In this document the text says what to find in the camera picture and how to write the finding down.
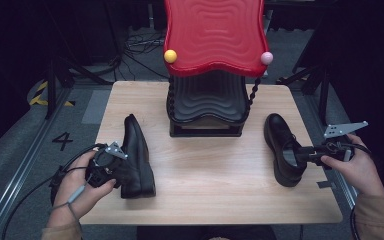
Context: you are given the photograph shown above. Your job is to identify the red and black shoe rack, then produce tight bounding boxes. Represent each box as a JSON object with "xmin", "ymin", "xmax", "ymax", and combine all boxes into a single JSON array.
[{"xmin": 162, "ymin": 0, "xmax": 275, "ymax": 138}]

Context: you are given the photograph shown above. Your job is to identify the person's left hand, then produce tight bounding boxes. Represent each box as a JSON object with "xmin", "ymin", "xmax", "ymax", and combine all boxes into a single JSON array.
[{"xmin": 48, "ymin": 149, "xmax": 118, "ymax": 229}]

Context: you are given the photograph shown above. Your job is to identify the black leather shoe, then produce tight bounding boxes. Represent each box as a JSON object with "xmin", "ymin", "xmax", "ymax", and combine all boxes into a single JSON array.
[
  {"xmin": 114, "ymin": 113, "xmax": 157, "ymax": 200},
  {"xmin": 263, "ymin": 112, "xmax": 308, "ymax": 188}
]

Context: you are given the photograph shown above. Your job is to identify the black metal stand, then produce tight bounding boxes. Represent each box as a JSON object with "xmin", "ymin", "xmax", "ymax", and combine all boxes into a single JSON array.
[
  {"xmin": 275, "ymin": 63, "xmax": 332, "ymax": 126},
  {"xmin": 44, "ymin": 54, "xmax": 115, "ymax": 120}
]

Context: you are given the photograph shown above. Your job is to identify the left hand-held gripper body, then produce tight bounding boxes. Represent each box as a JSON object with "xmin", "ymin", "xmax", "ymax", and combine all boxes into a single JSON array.
[{"xmin": 85, "ymin": 141, "xmax": 130, "ymax": 189}]

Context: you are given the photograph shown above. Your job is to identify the grey cord with plug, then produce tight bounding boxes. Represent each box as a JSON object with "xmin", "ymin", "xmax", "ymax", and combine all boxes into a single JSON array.
[{"xmin": 51, "ymin": 184, "xmax": 87, "ymax": 240}]

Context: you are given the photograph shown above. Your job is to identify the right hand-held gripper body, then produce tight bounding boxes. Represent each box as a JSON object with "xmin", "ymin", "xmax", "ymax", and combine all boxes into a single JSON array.
[{"xmin": 312, "ymin": 120, "xmax": 370, "ymax": 168}]

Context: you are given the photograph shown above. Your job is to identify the person's dark trousers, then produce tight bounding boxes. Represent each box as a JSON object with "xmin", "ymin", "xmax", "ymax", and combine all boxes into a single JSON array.
[{"xmin": 135, "ymin": 225, "xmax": 278, "ymax": 240}]

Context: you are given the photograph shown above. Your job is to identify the yellow and black floor tape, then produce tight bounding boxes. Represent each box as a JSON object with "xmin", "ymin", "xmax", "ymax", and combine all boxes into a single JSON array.
[{"xmin": 28, "ymin": 80, "xmax": 76, "ymax": 108}]

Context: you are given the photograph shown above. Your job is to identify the person's right hand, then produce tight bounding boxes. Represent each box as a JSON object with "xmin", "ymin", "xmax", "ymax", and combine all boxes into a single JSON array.
[{"xmin": 320, "ymin": 133, "xmax": 384, "ymax": 198}]

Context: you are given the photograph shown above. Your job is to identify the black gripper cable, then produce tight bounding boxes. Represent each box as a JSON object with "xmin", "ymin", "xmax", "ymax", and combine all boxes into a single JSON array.
[
  {"xmin": 326, "ymin": 133, "xmax": 374, "ymax": 157},
  {"xmin": 1, "ymin": 142, "xmax": 108, "ymax": 240}
]

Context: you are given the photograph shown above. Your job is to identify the aluminium floor rail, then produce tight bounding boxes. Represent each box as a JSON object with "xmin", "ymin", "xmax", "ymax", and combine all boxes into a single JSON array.
[
  {"xmin": 304, "ymin": 93, "xmax": 360, "ymax": 209},
  {"xmin": 0, "ymin": 85, "xmax": 75, "ymax": 240}
]

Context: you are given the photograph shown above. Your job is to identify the grey tape piece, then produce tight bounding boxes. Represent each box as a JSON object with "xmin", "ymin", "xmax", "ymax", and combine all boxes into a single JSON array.
[{"xmin": 316, "ymin": 179, "xmax": 337, "ymax": 191}]

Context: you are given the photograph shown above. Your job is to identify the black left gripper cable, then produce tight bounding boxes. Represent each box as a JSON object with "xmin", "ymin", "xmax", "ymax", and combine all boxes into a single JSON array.
[{"xmin": 1, "ymin": 142, "xmax": 108, "ymax": 240}]

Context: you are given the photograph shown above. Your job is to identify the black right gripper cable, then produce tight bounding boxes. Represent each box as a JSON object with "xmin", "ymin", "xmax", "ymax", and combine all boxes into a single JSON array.
[{"xmin": 326, "ymin": 133, "xmax": 374, "ymax": 157}]

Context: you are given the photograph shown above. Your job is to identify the bundle of floor cables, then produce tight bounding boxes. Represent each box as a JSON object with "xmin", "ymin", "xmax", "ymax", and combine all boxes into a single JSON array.
[{"xmin": 113, "ymin": 28, "xmax": 169, "ymax": 81}]

